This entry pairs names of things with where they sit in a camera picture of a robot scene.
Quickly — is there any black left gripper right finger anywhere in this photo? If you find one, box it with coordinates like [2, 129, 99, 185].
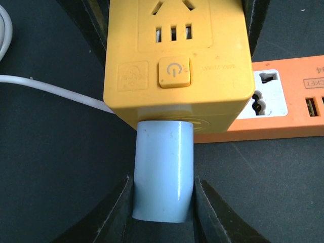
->
[193, 177, 269, 243]

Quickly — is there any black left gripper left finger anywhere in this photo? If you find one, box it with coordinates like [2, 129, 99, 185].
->
[52, 175, 134, 242]

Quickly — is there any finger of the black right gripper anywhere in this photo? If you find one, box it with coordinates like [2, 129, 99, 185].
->
[57, 0, 110, 66]
[241, 0, 269, 57]

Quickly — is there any light blue plug adapter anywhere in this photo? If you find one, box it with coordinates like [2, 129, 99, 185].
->
[132, 120, 194, 223]

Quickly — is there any yellow cube socket adapter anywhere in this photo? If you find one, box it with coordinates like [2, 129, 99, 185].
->
[103, 0, 255, 134]

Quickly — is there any orange power strip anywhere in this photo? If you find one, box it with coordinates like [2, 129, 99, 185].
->
[195, 55, 323, 143]

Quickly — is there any white power cord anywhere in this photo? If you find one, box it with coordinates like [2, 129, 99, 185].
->
[0, 0, 114, 114]

